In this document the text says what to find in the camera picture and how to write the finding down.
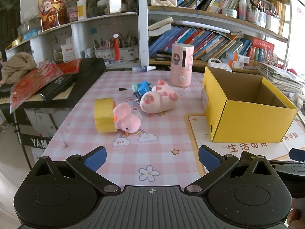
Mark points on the clear spray bottle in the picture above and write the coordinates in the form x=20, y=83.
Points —
x=140, y=69

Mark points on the round white tin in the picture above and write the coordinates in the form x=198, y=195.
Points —
x=229, y=13

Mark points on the black rectangular case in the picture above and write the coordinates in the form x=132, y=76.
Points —
x=57, y=85

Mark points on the pastel spray can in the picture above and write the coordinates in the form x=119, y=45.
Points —
x=242, y=8

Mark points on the person's right hand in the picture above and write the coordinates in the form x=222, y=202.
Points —
x=294, y=217

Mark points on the small black cap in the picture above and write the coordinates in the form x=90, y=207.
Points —
x=122, y=89

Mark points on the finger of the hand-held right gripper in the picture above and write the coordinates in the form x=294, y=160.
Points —
x=246, y=155
x=297, y=154

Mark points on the black keyboard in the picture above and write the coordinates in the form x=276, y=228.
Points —
x=93, y=66

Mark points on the red thick book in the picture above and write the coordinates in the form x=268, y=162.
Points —
x=263, y=44

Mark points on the white bottle yellow label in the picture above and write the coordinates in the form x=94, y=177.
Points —
x=81, y=9

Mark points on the yellow tape roll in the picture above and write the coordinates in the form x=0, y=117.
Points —
x=102, y=114

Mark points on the yellow cardboard box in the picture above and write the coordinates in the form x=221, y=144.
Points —
x=250, y=121

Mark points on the small green toy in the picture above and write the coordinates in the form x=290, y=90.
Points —
x=135, y=87

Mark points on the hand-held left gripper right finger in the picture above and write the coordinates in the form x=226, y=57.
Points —
x=209, y=158

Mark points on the white pen holder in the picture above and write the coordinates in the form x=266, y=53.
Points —
x=103, y=52
x=127, y=53
x=272, y=23
x=261, y=18

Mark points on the cream open book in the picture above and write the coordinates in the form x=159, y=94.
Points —
x=159, y=26

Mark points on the fortune god paper figure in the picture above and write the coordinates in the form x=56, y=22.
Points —
x=51, y=12

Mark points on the white flat tablet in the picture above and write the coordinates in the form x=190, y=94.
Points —
x=202, y=26

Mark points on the white wooden bookshelf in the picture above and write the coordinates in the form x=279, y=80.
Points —
x=143, y=28

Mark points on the pink pig plush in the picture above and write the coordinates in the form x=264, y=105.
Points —
x=157, y=100

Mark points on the pink humidifier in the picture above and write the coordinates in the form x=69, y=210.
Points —
x=181, y=71

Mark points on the beige cloth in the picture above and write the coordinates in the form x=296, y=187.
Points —
x=19, y=66

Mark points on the stack of papers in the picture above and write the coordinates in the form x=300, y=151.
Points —
x=278, y=76

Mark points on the red plastic packet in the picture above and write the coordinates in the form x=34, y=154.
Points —
x=70, y=66
x=33, y=81

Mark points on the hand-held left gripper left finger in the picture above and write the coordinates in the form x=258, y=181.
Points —
x=95, y=159

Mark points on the pink chick plush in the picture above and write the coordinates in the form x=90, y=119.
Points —
x=126, y=119

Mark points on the white quilted handbag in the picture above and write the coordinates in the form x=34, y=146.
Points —
x=218, y=64

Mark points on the orange white carton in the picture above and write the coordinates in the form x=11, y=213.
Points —
x=237, y=64
x=237, y=57

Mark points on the pink wall chart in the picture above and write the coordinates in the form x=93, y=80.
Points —
x=300, y=13

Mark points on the pink checkered tablecloth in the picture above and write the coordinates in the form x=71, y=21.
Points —
x=154, y=152

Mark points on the colourful acrylic stand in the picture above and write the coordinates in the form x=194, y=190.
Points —
x=270, y=57

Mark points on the blue toy vehicle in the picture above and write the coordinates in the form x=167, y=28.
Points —
x=144, y=87

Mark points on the black keyboard stand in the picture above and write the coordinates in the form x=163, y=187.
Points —
x=35, y=140

